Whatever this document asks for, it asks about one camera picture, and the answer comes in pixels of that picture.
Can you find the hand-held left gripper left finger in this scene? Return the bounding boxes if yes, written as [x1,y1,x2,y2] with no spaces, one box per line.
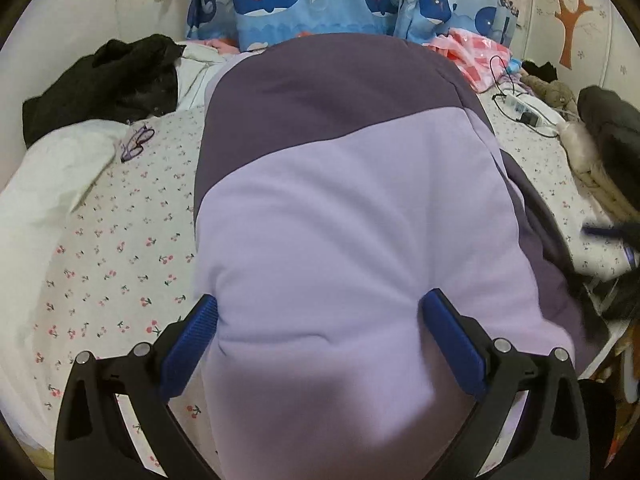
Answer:
[54,294,221,480]

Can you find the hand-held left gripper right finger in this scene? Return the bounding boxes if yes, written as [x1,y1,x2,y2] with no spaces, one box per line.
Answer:
[420,288,587,480]

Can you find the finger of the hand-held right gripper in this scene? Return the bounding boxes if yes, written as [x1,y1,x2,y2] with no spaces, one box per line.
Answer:
[581,221,640,242]

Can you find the purple two-tone sweatshirt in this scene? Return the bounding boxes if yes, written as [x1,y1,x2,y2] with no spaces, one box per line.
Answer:
[192,32,601,480]

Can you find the yellow patterned cloth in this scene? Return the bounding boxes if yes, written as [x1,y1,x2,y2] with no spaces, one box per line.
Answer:
[607,325,640,413]

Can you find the cream plush cloth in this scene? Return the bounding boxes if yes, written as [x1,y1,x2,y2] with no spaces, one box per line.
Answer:
[556,120,637,223]

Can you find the cherry print bed sheet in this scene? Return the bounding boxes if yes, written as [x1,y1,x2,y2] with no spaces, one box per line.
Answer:
[10,85,631,473]

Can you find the black jacket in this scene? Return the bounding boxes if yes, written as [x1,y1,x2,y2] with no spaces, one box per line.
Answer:
[577,85,640,193]

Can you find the beige knitted cloth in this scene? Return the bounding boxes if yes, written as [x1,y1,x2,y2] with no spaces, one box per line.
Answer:
[520,72,581,122]

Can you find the white power strip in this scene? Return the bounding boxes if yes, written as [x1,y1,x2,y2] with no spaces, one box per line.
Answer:
[492,92,547,128]

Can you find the small black cloth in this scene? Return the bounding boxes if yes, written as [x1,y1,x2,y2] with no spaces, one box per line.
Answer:
[521,60,559,82]

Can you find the pink checkered cloth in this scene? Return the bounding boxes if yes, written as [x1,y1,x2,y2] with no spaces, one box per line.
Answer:
[425,27,516,93]

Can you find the white quilt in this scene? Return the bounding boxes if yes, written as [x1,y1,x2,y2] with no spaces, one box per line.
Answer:
[0,42,241,261]

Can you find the black clothing pile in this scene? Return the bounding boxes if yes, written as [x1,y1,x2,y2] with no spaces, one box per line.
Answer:
[22,34,187,148]

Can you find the blue whale print curtain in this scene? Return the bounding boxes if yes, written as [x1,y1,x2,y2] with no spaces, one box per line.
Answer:
[186,0,521,53]

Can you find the black cable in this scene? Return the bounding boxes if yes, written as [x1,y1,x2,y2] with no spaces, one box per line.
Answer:
[487,55,517,102]

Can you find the orange tree wall sticker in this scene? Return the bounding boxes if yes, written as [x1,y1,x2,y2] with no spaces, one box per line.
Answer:
[547,0,594,69]

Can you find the purple frame eyeglasses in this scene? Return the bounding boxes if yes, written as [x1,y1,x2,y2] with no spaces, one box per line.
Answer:
[120,124,157,162]

